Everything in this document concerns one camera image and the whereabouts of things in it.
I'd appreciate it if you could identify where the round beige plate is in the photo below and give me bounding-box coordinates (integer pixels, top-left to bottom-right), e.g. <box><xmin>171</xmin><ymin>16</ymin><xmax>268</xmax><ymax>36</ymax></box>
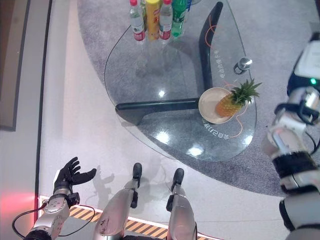
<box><xmin>198</xmin><ymin>86</ymin><xmax>251</xmax><ymax>125</ymax></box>

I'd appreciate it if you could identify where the brown framed wall panel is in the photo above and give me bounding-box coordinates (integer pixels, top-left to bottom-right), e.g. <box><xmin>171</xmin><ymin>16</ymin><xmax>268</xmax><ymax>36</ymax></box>
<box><xmin>0</xmin><ymin>0</ymin><xmax>31</xmax><ymax>132</ymax></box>

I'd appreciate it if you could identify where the small black silver-topped cup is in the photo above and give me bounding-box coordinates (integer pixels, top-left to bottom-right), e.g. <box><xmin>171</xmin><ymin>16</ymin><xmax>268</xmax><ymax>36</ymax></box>
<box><xmin>233</xmin><ymin>56</ymin><xmax>253</xmax><ymax>75</ymax></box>

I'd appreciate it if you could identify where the silver left robot leg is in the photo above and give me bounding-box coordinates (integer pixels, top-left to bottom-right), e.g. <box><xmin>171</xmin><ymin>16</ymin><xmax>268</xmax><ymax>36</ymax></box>
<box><xmin>93</xmin><ymin>162</ymin><xmax>143</xmax><ymax>240</ymax></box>

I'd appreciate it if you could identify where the grey carpet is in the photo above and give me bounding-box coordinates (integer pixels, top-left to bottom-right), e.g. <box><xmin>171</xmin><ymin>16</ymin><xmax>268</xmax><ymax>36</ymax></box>
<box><xmin>76</xmin><ymin>0</ymin><xmax>320</xmax><ymax>199</ymax></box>

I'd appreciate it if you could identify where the silver right robot leg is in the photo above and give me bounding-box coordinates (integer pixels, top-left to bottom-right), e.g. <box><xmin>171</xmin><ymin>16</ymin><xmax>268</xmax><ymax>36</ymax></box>
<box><xmin>165</xmin><ymin>167</ymin><xmax>198</xmax><ymax>240</ymax></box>

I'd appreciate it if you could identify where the yellow cylindrical snack can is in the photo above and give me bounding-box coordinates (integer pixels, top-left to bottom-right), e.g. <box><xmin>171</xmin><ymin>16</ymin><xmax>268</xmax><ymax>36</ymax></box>
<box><xmin>144</xmin><ymin>0</ymin><xmax>161</xmax><ymax>42</ymax></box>

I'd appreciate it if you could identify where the yellow pineapple with green crown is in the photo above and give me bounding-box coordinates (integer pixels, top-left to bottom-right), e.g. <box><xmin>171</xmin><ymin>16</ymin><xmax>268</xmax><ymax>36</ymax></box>
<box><xmin>215</xmin><ymin>78</ymin><xmax>263</xmax><ymax>119</ymax></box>

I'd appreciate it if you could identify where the silver robot leg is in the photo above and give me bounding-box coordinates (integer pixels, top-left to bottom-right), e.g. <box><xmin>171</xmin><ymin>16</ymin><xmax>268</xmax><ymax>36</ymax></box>
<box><xmin>93</xmin><ymin>162</ymin><xmax>143</xmax><ymax>240</ymax></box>
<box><xmin>165</xmin><ymin>167</ymin><xmax>198</xmax><ymax>240</ymax></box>

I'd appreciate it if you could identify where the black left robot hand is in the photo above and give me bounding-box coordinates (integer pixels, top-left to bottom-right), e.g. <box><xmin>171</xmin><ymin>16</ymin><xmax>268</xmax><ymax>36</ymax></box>
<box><xmin>53</xmin><ymin>156</ymin><xmax>98</xmax><ymax>195</ymax></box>

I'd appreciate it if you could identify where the yellow black hazard floor tape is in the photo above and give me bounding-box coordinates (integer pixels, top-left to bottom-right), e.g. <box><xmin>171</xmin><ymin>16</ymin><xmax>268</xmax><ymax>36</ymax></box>
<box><xmin>38</xmin><ymin>195</ymin><xmax>226</xmax><ymax>240</ymax></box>

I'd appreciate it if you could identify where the black curved table base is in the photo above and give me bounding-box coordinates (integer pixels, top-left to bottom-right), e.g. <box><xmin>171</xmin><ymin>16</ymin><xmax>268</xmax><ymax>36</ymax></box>
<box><xmin>115</xmin><ymin>1</ymin><xmax>224</xmax><ymax>126</ymax></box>

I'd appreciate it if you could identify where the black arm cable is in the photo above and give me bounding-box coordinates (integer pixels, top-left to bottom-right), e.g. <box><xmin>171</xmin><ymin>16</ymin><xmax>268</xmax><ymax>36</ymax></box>
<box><xmin>11</xmin><ymin>204</ymin><xmax>96</xmax><ymax>239</ymax></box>

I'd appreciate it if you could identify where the green soda bottle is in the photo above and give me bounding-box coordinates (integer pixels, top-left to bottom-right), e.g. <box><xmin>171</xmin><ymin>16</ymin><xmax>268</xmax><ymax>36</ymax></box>
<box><xmin>171</xmin><ymin>0</ymin><xmax>189</xmax><ymax>39</ymax></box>

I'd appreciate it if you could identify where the red-label clear water bottle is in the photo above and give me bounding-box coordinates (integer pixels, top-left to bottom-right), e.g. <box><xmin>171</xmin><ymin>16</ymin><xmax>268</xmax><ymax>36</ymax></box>
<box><xmin>129</xmin><ymin>0</ymin><xmax>147</xmax><ymax>44</ymax></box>
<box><xmin>158</xmin><ymin>0</ymin><xmax>174</xmax><ymax>41</ymax></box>

